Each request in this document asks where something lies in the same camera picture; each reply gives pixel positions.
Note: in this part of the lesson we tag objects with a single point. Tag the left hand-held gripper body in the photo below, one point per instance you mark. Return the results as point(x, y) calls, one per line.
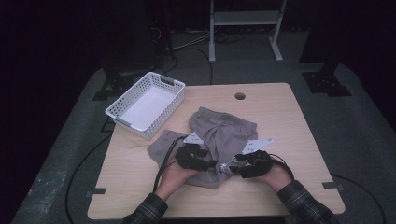
point(188, 157)

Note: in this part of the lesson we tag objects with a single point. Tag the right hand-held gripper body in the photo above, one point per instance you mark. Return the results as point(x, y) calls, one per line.
point(260, 163)

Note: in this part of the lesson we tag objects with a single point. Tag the grey pants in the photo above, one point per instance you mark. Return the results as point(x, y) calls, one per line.
point(224, 130)

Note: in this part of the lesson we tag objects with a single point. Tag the white plastic basket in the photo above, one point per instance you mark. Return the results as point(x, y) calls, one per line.
point(148, 107)

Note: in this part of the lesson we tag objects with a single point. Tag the person's right hand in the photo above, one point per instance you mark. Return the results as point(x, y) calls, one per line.
point(277, 179)

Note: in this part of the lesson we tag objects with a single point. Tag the person's left hand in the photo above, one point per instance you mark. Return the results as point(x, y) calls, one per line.
point(172, 180)

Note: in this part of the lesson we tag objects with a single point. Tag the black stand base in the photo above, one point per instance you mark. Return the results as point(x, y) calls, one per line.
point(113, 85)
point(325, 82)

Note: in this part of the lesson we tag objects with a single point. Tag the white metal stand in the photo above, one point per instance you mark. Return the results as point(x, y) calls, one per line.
point(246, 17)

